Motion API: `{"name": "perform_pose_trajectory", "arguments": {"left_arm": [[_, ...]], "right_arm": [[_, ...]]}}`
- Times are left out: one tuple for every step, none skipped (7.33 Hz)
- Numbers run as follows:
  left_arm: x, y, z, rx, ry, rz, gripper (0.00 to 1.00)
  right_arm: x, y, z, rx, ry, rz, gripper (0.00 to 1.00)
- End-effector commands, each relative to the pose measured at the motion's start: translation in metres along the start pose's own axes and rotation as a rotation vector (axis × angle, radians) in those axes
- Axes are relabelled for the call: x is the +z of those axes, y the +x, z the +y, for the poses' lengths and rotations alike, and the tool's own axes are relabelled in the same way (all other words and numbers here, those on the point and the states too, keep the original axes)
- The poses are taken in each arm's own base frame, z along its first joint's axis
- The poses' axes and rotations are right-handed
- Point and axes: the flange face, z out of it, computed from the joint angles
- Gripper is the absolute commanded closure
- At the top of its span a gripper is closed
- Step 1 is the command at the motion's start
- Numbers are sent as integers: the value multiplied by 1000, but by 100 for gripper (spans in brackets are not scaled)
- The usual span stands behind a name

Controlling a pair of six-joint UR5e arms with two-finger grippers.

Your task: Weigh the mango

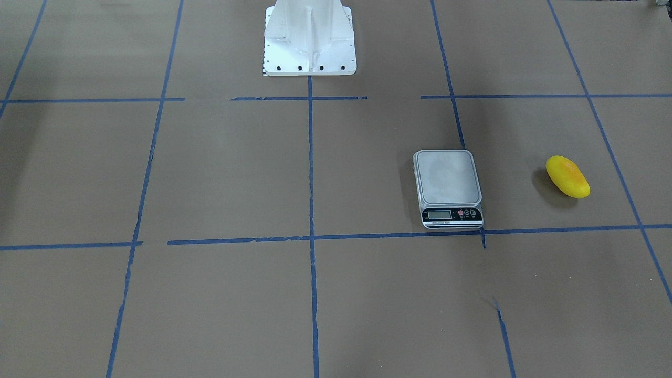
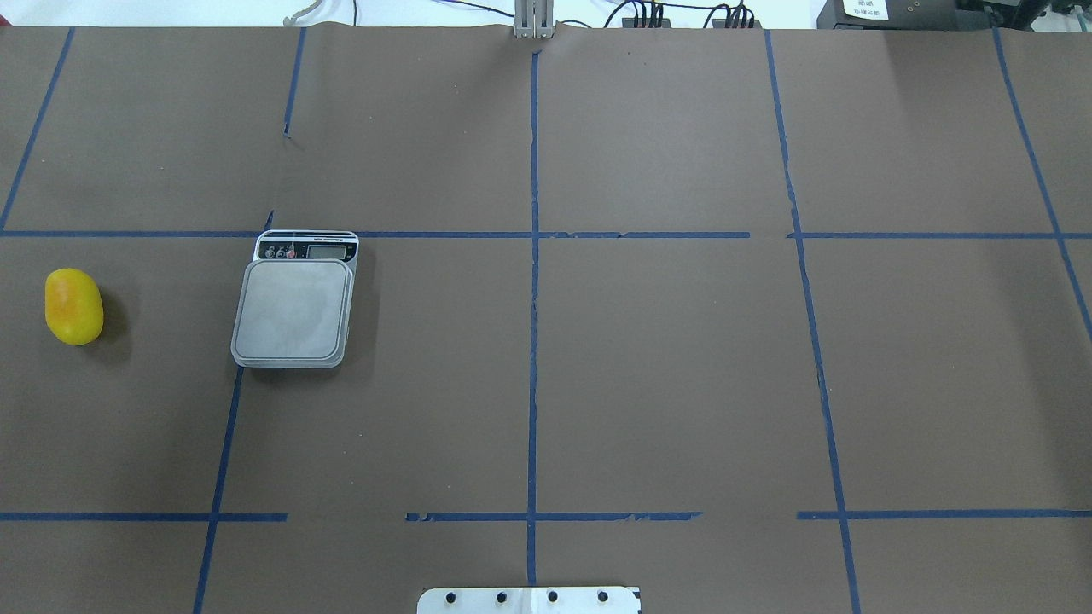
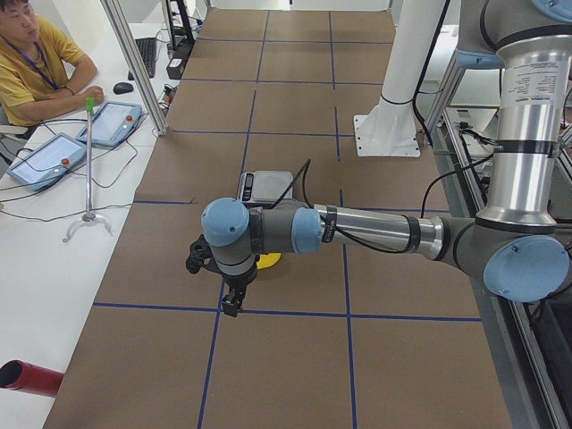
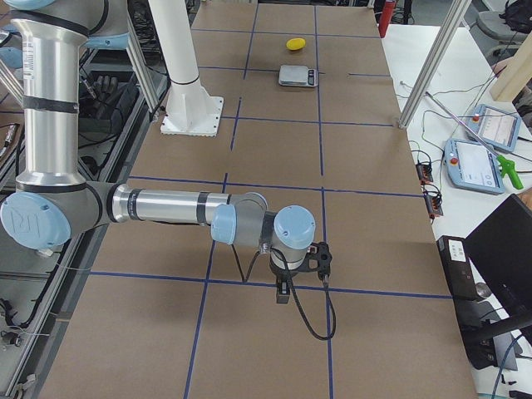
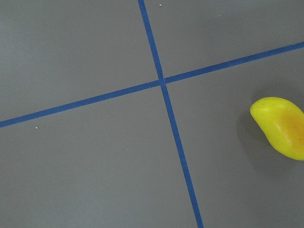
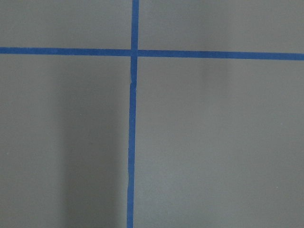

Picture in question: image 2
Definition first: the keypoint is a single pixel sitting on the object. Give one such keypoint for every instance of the black connector box left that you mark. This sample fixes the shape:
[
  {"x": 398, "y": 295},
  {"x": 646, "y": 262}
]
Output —
[{"x": 647, "y": 15}]

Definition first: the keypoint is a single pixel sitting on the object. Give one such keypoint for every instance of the black connector box right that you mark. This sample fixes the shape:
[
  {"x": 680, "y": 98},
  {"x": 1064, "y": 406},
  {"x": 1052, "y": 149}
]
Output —
[{"x": 731, "y": 17}]

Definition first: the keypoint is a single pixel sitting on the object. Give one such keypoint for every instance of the silver digital kitchen scale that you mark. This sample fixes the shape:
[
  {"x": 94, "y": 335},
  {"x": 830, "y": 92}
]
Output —
[{"x": 296, "y": 296}]

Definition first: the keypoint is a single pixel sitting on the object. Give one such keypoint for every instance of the white metal base plate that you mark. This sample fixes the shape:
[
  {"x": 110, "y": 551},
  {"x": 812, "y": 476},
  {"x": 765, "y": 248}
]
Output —
[{"x": 574, "y": 599}]

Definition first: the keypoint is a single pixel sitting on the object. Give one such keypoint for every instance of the aluminium frame post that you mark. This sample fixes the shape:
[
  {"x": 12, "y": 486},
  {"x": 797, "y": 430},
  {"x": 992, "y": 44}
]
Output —
[{"x": 534, "y": 19}]

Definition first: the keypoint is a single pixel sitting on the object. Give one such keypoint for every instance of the black device with label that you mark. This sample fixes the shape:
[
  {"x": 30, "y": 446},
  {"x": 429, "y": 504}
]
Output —
[{"x": 946, "y": 16}]

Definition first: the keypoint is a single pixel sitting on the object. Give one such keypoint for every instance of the black connector box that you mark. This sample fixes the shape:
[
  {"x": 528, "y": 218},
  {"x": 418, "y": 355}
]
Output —
[
  {"x": 647, "y": 15},
  {"x": 731, "y": 17}
]

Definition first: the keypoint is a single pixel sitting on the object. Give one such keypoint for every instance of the brown paper table cover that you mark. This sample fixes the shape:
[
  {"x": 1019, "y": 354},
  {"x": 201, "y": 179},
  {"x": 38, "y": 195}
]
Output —
[{"x": 756, "y": 322}]

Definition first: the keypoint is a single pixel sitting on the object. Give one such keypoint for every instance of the yellow mango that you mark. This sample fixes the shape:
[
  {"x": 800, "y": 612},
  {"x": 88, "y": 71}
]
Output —
[{"x": 73, "y": 308}]

